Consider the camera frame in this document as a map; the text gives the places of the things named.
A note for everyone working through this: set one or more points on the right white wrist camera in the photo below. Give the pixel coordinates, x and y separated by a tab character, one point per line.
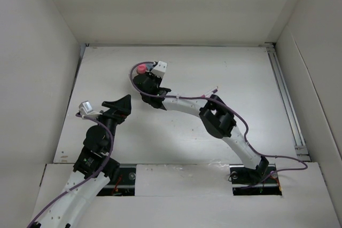
159	68

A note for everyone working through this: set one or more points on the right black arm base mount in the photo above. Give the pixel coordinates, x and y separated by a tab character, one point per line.
246	182

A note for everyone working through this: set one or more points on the aluminium rail right side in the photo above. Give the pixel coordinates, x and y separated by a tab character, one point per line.
298	140

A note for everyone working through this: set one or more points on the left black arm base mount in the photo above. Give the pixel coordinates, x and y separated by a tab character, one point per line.
124	185

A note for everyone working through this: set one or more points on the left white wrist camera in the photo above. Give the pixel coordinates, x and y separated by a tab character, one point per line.
86	110

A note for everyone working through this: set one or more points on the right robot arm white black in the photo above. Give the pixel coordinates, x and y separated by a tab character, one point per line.
217	119

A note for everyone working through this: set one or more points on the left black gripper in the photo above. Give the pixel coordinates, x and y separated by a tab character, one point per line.
122	107

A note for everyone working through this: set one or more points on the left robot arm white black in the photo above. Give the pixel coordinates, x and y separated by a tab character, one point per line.
93	169

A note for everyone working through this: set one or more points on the pink glue bottle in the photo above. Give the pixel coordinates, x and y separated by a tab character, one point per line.
141	69

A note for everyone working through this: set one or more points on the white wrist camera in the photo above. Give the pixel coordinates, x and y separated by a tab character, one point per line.
159	68
86	110

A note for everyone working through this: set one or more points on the pink capped white pen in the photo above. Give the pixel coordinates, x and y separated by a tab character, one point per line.
210	92

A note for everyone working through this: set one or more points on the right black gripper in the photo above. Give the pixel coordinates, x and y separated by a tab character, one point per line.
152	76

